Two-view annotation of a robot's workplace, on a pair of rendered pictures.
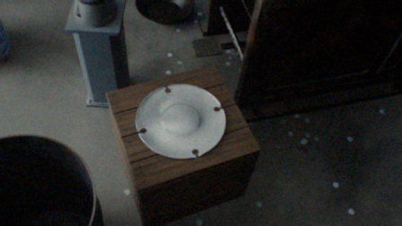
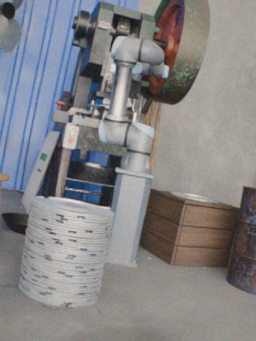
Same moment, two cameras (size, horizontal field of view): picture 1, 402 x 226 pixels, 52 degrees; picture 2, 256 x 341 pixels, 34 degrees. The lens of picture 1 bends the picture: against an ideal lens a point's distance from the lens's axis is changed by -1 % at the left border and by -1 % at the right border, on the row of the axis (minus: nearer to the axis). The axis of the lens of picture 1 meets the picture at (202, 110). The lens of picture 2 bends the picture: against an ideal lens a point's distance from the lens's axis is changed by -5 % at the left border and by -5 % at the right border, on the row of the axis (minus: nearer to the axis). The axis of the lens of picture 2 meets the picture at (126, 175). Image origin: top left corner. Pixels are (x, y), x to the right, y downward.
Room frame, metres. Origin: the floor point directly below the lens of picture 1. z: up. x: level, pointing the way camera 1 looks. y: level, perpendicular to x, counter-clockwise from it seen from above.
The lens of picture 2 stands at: (0.99, 2.50, 0.53)
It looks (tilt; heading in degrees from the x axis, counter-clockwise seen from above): 3 degrees down; 274
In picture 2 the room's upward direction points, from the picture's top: 11 degrees clockwise
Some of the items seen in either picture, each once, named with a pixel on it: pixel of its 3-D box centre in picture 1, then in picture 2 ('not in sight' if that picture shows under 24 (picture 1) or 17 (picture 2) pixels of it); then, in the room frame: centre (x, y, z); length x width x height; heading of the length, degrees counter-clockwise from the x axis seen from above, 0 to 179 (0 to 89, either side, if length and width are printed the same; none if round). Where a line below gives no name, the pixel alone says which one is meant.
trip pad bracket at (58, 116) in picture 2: not in sight; (59, 125); (1.63, -0.01, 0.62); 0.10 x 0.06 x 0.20; 21
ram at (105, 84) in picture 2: not in sight; (113, 73); (1.40, -0.29, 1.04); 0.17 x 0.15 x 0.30; 111
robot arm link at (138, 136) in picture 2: not in sight; (139, 136); (1.11, 0.42, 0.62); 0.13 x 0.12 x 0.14; 177
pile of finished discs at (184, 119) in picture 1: (180, 119); (195, 197); (0.76, 0.07, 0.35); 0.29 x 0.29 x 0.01
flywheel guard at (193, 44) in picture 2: not in sight; (160, 48); (1.14, -0.55, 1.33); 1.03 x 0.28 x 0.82; 111
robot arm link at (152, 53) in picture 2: not in sight; (156, 62); (1.10, 0.31, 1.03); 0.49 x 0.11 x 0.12; 87
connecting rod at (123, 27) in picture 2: not in sight; (119, 42); (1.42, -0.33, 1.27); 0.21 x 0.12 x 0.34; 111
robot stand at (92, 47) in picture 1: (103, 56); (126, 216); (1.10, 0.42, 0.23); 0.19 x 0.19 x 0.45; 5
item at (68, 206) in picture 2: not in sight; (72, 206); (1.25, 1.07, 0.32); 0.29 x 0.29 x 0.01
